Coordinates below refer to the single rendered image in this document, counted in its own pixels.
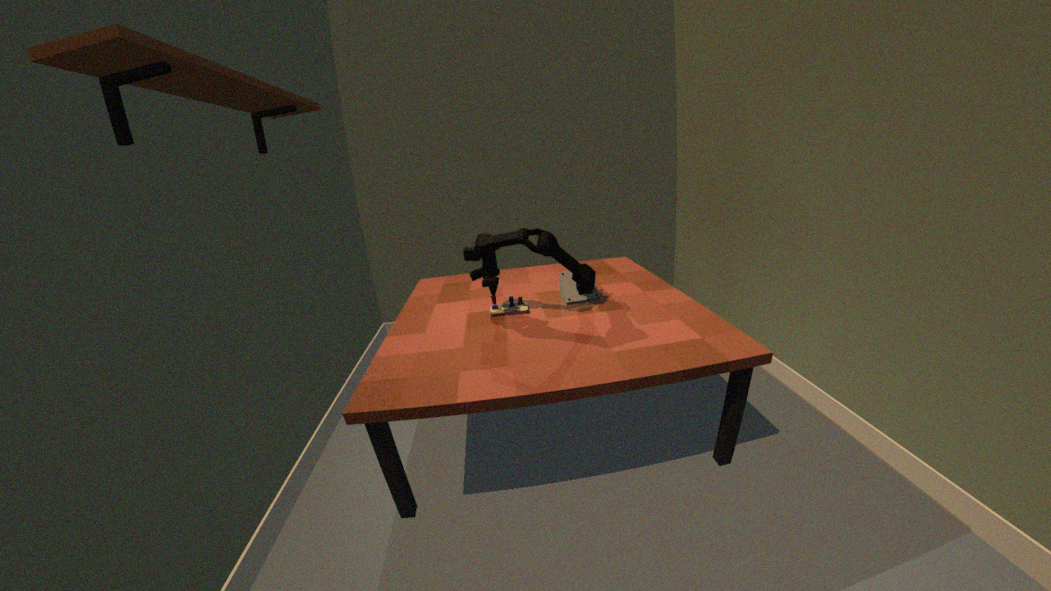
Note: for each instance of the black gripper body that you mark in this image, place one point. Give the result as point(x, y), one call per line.
point(491, 270)

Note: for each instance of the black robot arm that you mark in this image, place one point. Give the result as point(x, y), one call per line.
point(547, 245)

